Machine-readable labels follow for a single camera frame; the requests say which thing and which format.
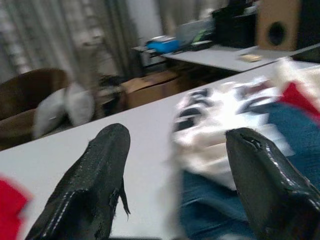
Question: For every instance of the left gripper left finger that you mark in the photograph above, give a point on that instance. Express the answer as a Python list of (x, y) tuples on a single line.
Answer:
[(95, 175)]

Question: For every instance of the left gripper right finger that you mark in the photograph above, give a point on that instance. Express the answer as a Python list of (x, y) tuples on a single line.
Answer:
[(265, 180)]

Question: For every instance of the red polo shirt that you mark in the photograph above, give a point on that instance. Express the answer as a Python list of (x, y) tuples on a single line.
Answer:
[(10, 207)]

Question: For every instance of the blue garment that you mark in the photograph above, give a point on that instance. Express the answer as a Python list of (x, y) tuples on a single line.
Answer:
[(207, 207)]

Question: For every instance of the white black-printed garment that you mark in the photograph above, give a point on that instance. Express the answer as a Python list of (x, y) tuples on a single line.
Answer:
[(207, 142)]

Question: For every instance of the white cushion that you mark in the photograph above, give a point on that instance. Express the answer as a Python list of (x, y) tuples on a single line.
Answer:
[(48, 112), (80, 102)]

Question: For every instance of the red cloth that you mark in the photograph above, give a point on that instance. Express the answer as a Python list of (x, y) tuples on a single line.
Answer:
[(300, 100)]

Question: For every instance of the plain cardboard box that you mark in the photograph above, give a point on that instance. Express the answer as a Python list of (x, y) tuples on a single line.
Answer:
[(152, 87)]

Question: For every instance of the brown armchair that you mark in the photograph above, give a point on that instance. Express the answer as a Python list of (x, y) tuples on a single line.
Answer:
[(22, 95)]

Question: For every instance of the small tan board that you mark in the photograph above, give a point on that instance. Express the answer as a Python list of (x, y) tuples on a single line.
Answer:
[(250, 57)]

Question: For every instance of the blue plastic container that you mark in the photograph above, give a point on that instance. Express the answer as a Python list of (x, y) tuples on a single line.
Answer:
[(162, 46)]

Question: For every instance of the pale sheer curtain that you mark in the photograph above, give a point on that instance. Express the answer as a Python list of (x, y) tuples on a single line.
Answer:
[(50, 32)]

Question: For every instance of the wooden speaker box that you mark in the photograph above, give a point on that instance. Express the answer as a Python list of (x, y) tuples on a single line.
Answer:
[(277, 27)]

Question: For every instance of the black equipment box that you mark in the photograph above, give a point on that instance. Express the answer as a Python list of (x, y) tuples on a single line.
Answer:
[(235, 27)]

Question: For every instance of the white table black frame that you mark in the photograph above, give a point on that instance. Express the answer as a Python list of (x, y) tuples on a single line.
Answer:
[(150, 125), (212, 57)]

